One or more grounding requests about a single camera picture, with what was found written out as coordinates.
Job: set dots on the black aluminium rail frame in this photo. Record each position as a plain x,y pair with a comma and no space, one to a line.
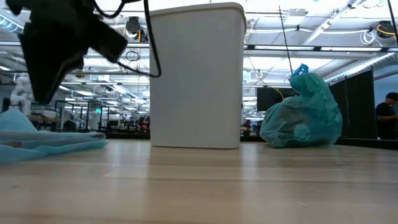
367,143

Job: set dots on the person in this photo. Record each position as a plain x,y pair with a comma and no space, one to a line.
385,118

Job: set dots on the light blue trash bag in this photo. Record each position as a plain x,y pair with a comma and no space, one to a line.
46,143

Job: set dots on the green trash bag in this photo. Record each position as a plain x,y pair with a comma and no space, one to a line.
304,118

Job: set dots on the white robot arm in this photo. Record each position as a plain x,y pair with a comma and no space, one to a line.
18,93

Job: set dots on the black partition panels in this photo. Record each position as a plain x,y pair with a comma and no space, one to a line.
360,105

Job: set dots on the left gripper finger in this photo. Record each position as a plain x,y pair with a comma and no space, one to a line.
63,56
35,68

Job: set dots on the white plastic trash bin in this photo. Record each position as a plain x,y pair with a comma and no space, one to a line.
199,77

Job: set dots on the wooden workbench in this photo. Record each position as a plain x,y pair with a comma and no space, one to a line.
40,118

